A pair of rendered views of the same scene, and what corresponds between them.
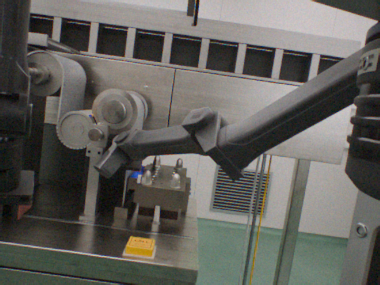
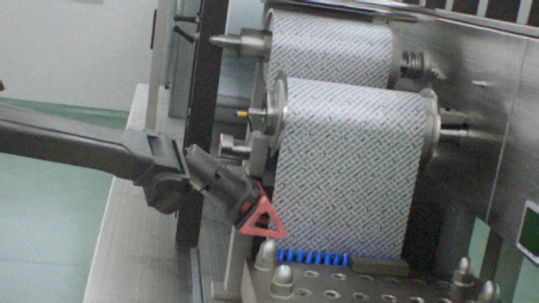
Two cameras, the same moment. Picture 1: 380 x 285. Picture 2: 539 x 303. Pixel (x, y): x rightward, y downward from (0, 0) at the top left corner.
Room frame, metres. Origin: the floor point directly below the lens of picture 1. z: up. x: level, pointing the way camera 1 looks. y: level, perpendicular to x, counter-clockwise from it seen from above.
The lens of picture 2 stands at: (0.96, -0.91, 1.47)
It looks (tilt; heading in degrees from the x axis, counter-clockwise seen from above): 14 degrees down; 81
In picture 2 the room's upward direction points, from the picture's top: 8 degrees clockwise
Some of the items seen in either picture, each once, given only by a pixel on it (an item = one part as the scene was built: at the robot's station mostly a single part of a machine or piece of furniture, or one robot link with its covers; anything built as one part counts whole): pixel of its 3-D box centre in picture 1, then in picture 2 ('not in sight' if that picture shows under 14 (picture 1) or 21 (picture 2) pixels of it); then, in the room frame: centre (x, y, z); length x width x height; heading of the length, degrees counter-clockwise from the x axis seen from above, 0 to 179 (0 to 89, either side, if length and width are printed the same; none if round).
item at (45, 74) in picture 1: (37, 73); (254, 45); (1.13, 0.50, 1.34); 0.06 x 0.06 x 0.06; 0
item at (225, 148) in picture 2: (95, 134); (225, 145); (1.08, 0.29, 1.18); 0.04 x 0.02 x 0.04; 90
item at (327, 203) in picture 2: (134, 150); (340, 209); (1.27, 0.20, 1.11); 0.23 x 0.01 x 0.18; 0
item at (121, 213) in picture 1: (128, 201); not in sight; (1.28, 0.20, 0.92); 0.28 x 0.04 x 0.04; 0
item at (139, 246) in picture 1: (140, 246); not in sight; (0.92, 0.09, 0.91); 0.07 x 0.07 x 0.02; 0
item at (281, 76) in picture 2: (115, 111); (276, 114); (1.15, 0.26, 1.25); 0.15 x 0.01 x 0.15; 90
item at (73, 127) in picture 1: (87, 126); not in sight; (1.28, 0.38, 1.18); 0.26 x 0.12 x 0.12; 0
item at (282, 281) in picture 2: (175, 180); (283, 279); (1.16, 0.03, 1.05); 0.04 x 0.04 x 0.04
